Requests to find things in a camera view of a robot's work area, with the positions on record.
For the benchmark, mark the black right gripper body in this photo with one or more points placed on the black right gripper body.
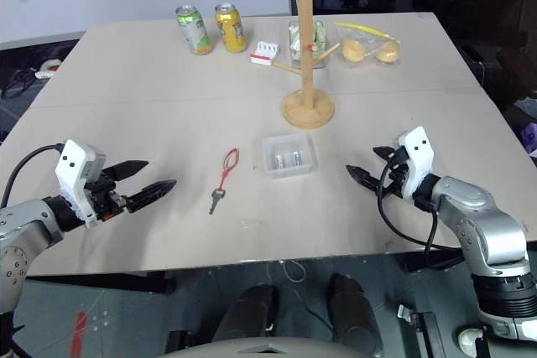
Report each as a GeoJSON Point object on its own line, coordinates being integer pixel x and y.
{"type": "Point", "coordinates": [397, 173]}

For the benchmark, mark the grey robot torso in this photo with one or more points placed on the grey robot torso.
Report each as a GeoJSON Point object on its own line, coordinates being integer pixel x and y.
{"type": "Point", "coordinates": [272, 349]}

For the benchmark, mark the white power strip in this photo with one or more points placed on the white power strip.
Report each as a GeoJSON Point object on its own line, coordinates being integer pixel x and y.
{"type": "Point", "coordinates": [47, 69]}

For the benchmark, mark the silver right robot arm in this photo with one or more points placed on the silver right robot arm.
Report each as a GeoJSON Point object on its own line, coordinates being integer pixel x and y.
{"type": "Point", "coordinates": [482, 232]}

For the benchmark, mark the green drink can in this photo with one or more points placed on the green drink can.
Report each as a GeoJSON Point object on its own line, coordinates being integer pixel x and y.
{"type": "Point", "coordinates": [194, 30]}

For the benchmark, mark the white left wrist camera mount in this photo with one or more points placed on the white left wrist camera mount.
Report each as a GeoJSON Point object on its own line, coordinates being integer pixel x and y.
{"type": "Point", "coordinates": [75, 171]}

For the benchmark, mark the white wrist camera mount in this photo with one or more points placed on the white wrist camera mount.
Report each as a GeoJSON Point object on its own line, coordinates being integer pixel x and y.
{"type": "Point", "coordinates": [75, 171]}
{"type": "Point", "coordinates": [417, 157]}

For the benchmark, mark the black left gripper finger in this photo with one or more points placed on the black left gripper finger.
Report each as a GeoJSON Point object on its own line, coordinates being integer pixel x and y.
{"type": "Point", "coordinates": [126, 168]}
{"type": "Point", "coordinates": [151, 193]}

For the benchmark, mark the small white battery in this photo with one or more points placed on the small white battery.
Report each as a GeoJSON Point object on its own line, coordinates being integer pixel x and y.
{"type": "Point", "coordinates": [296, 159]}
{"type": "Point", "coordinates": [279, 161]}

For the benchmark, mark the purple cloth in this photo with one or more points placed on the purple cloth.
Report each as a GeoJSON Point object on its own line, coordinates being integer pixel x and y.
{"type": "Point", "coordinates": [530, 133]}

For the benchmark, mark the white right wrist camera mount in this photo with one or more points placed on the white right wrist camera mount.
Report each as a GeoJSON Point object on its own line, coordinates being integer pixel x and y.
{"type": "Point", "coordinates": [417, 157]}

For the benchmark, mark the yellow drink can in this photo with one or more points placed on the yellow drink can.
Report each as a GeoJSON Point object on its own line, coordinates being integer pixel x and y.
{"type": "Point", "coordinates": [230, 27]}

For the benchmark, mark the clear glass jar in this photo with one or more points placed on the clear glass jar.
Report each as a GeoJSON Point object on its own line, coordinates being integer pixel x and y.
{"type": "Point", "coordinates": [321, 41]}

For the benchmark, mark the red and white small box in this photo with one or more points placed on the red and white small box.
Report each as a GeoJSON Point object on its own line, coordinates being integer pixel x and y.
{"type": "Point", "coordinates": [264, 53]}

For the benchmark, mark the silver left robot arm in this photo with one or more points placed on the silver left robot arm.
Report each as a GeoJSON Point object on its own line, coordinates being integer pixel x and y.
{"type": "Point", "coordinates": [23, 224]}

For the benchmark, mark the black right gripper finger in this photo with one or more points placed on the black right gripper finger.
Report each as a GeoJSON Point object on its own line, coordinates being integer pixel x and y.
{"type": "Point", "coordinates": [384, 152]}
{"type": "Point", "coordinates": [363, 177]}

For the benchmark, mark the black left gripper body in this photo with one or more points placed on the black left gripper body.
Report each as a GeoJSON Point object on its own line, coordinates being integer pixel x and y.
{"type": "Point", "coordinates": [102, 198]}

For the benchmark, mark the clear plastic box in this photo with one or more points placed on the clear plastic box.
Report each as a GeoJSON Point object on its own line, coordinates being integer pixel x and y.
{"type": "Point", "coordinates": [288, 156]}

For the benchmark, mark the key with red loop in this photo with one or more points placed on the key with red loop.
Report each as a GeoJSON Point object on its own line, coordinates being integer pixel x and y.
{"type": "Point", "coordinates": [224, 180]}

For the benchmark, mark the wooden peg tree stand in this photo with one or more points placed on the wooden peg tree stand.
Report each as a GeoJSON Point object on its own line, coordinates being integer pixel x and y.
{"type": "Point", "coordinates": [308, 60]}

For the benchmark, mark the clear bag with buns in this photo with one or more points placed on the clear bag with buns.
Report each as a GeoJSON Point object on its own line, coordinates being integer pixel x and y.
{"type": "Point", "coordinates": [369, 45]}

